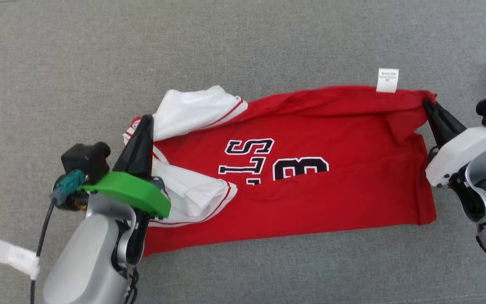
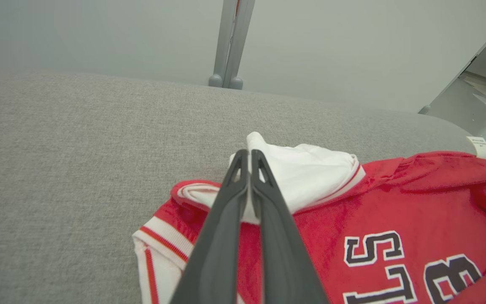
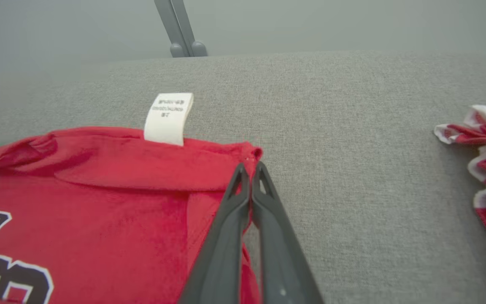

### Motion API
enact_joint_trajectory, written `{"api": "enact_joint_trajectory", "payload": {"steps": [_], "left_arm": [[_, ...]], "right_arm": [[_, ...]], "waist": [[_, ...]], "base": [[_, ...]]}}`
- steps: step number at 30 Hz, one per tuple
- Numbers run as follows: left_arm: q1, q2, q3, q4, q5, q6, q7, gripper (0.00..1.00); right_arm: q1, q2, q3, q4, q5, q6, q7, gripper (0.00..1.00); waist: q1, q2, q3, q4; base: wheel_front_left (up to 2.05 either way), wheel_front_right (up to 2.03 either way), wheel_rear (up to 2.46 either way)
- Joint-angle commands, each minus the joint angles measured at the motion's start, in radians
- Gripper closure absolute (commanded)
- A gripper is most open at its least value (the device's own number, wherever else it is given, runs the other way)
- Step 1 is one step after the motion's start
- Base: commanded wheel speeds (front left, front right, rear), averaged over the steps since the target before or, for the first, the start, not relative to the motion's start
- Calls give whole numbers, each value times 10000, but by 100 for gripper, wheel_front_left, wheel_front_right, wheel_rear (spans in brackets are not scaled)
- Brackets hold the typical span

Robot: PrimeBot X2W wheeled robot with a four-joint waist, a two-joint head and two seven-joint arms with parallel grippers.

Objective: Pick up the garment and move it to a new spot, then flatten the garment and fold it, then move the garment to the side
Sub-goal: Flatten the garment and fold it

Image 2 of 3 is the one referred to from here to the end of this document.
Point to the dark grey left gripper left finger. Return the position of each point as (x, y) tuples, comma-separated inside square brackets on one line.
[(222, 236)]

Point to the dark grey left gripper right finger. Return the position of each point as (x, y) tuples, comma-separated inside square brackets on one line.
[(281, 245)]

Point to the red basketball jersey white sleeves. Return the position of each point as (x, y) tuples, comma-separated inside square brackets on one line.
[(352, 202)]

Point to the grey partition post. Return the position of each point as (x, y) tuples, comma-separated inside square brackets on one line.
[(226, 42)]

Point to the grey slanted partition frame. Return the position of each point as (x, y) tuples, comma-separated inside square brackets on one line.
[(424, 109)]

